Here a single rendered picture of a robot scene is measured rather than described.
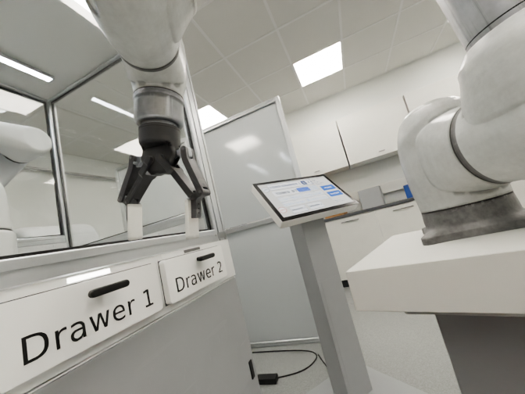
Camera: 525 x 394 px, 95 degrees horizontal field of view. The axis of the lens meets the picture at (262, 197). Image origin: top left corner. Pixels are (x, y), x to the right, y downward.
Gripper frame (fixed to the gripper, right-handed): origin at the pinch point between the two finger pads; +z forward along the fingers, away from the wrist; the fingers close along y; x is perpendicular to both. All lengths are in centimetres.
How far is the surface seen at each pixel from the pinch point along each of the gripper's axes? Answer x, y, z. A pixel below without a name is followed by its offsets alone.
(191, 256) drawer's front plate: -24.4, 12.3, 9.0
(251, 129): -162, 48, -80
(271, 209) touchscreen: -74, 3, -4
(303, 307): -162, 10, 75
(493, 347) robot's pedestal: -18, -54, 22
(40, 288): 11.8, 13.9, 7.5
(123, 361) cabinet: -0.1, 10.4, 24.8
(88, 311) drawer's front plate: 6.2, 11.0, 12.9
